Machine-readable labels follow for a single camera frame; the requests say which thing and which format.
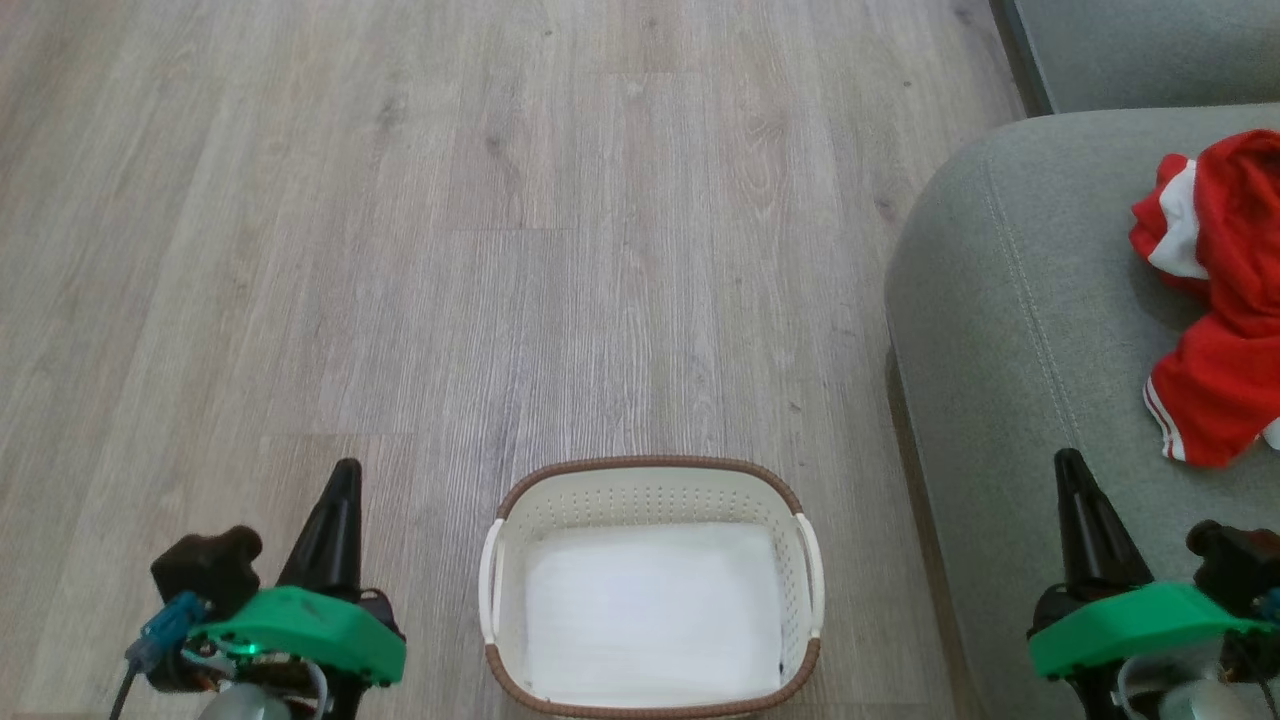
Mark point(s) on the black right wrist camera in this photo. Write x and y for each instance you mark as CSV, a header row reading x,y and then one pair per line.
x,y
1235,565

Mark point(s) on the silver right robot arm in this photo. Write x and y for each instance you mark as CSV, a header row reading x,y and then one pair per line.
x,y
1190,700

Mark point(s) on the grey sofa section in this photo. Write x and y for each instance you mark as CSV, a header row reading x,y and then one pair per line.
x,y
1150,50

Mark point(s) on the grey sofa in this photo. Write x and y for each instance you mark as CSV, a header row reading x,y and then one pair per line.
x,y
1030,330

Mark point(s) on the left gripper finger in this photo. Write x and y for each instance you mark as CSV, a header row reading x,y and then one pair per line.
x,y
335,530

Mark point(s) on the white laundry basket brown rim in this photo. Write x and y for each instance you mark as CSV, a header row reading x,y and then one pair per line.
x,y
650,610

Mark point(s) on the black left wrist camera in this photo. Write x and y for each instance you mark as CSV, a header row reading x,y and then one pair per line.
x,y
205,570

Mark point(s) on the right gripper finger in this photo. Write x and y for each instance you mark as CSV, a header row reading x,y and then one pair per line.
x,y
1095,540

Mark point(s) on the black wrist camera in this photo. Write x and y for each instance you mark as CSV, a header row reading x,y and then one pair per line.
x,y
1235,565
205,570

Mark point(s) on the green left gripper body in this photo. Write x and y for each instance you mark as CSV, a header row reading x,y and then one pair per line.
x,y
310,630

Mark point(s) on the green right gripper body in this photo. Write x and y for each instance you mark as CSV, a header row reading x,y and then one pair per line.
x,y
1130,620

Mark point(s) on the red and white garment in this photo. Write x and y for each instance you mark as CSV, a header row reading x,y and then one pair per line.
x,y
1230,300

